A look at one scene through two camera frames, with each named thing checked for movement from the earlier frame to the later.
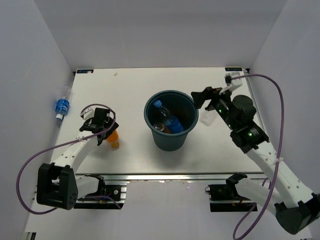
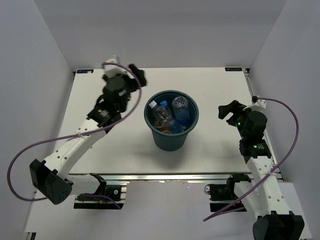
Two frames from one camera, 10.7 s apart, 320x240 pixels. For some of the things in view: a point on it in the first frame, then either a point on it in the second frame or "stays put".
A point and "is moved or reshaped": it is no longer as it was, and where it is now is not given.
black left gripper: [109, 132] -> [134, 83]
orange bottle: [161, 127] stays put
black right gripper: [208, 93] -> [233, 107]
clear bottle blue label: [62, 104] -> [180, 106]
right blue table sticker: [233, 69] stays put
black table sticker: [84, 71] stays put
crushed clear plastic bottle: [207, 117] -> [158, 115]
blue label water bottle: [173, 125] is moved or reshaped
